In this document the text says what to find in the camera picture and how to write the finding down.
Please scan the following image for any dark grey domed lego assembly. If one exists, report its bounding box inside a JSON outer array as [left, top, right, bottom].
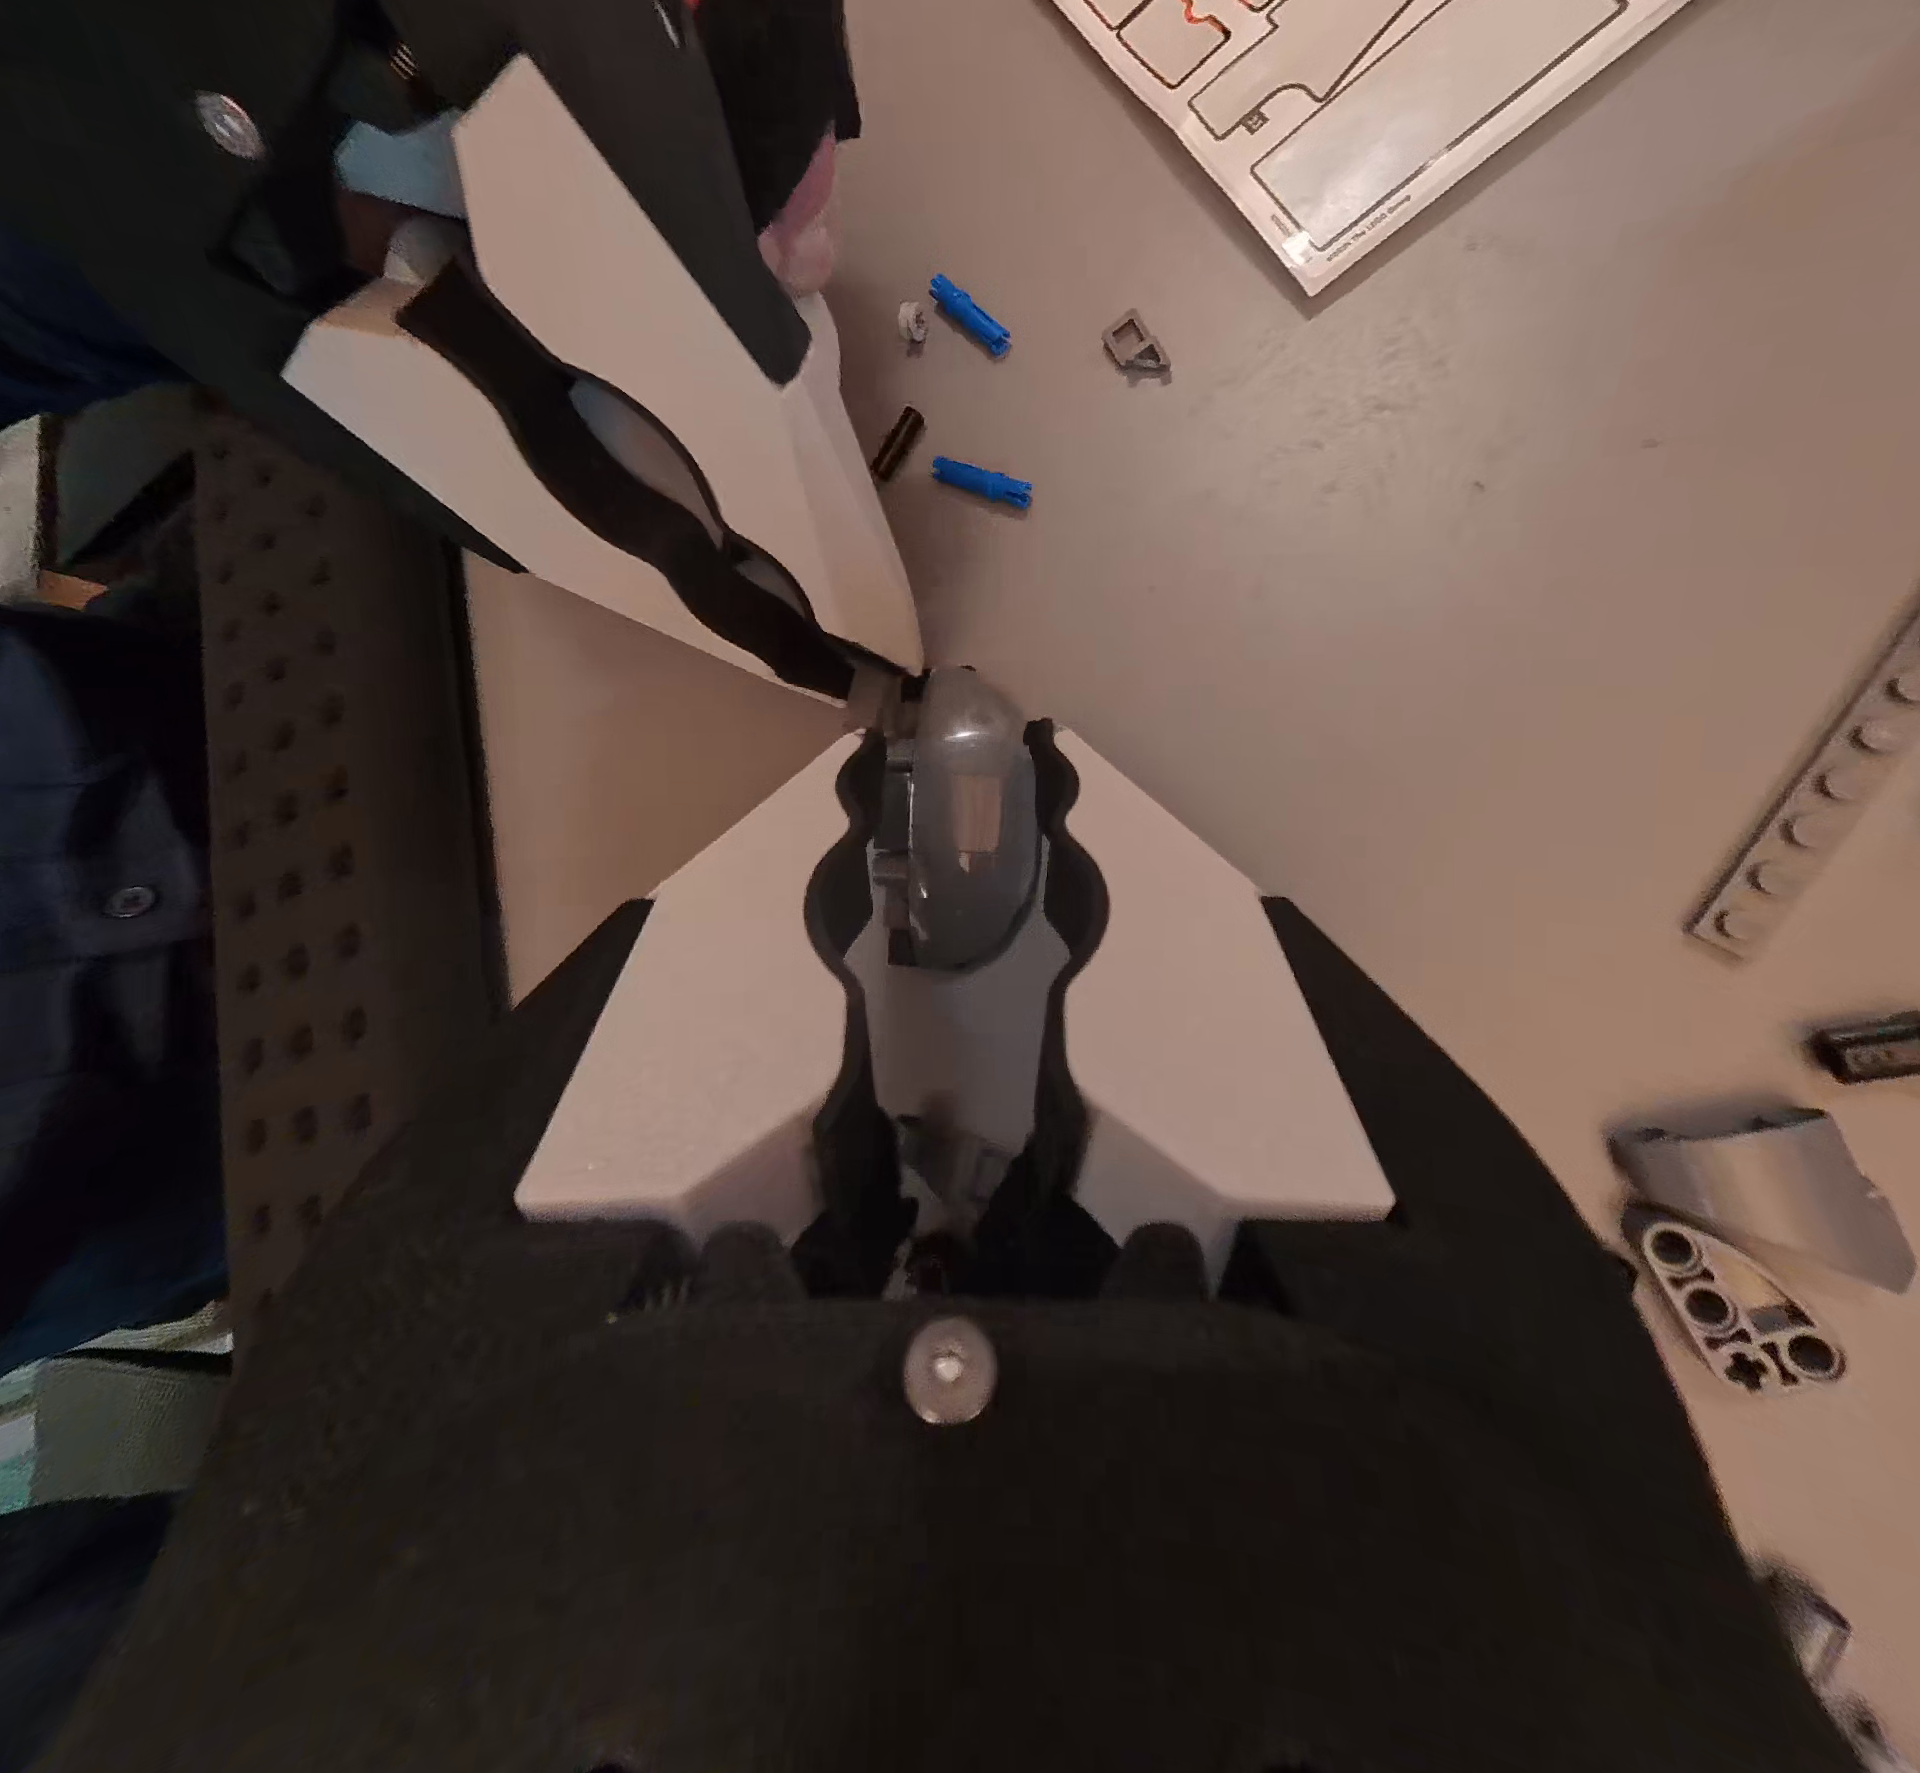
[[865, 664, 1049, 967]]

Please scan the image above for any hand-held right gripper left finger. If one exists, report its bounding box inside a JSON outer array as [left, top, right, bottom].
[[516, 727, 893, 1261]]

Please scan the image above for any sticker sheet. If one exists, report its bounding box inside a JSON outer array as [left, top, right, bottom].
[[941, 0, 1885, 304]]

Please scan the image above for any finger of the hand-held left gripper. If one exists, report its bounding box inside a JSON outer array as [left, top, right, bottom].
[[450, 48, 925, 674], [279, 267, 910, 703]]

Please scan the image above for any dark perforated panel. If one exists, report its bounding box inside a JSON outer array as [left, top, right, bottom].
[[197, 410, 501, 1323]]

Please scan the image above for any light grey curved lego panel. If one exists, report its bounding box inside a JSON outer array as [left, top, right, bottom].
[[1607, 1101, 1920, 1299]]

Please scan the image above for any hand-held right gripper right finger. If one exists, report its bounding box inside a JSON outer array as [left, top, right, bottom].
[[1026, 727, 1400, 1261]]

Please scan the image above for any long grey studded lego plate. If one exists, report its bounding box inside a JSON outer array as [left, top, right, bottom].
[[1685, 631, 1920, 961]]

